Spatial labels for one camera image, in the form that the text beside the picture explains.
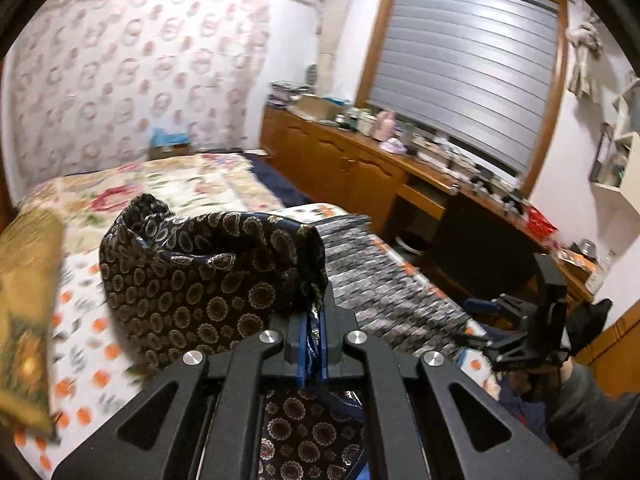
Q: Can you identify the navy patterned satin pajama top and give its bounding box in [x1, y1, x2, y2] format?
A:
[98, 193, 484, 480]

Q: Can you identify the grey sleeved right forearm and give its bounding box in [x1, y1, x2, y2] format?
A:
[546, 363, 639, 479]

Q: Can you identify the person's right hand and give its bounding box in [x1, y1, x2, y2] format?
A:
[548, 356, 577, 403]

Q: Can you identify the long wooden sideboard cabinet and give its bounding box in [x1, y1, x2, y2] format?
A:
[259, 104, 597, 306]

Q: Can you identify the orange print white bedsheet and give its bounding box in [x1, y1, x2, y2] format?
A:
[14, 203, 500, 479]

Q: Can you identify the grey zebra window blind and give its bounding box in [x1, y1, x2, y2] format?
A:
[367, 0, 559, 177]

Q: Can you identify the blue topped box behind bed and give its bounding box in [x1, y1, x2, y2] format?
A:
[148, 128, 191, 160]

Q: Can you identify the hanging beige cloth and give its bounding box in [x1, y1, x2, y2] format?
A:
[565, 9, 603, 104]

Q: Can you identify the cardboard box on cabinet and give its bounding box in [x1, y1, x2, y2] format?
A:
[288, 94, 344, 122]

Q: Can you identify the pink circle patterned curtain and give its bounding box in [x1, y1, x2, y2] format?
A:
[10, 0, 270, 186]

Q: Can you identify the beige tied side curtain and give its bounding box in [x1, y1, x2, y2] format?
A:
[316, 0, 350, 96]

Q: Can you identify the white wall shelf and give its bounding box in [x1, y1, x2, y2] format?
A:
[590, 77, 639, 217]

